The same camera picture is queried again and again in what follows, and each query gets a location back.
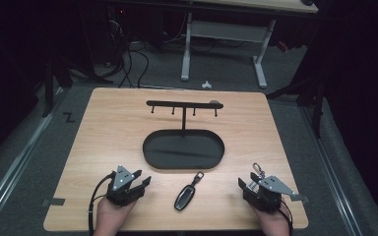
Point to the person's right hand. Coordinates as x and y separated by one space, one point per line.
274 224

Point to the person's left hand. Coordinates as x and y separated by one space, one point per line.
111 218

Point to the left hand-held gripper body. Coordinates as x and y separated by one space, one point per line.
122 183

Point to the black key rack with tray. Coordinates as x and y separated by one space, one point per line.
183 150

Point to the small red object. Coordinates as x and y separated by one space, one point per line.
283 46

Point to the grey tape strip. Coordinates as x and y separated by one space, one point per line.
300 198

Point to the black metal stand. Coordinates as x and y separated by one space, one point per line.
318 108
49 88

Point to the metal floor rail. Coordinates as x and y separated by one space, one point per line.
16 167
331 170

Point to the black car key fob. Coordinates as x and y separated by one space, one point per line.
185 196

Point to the white-legged desk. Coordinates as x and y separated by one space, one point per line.
226 31

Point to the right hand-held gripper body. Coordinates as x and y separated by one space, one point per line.
269 196

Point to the small white plastic piece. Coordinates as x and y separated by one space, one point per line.
206 85

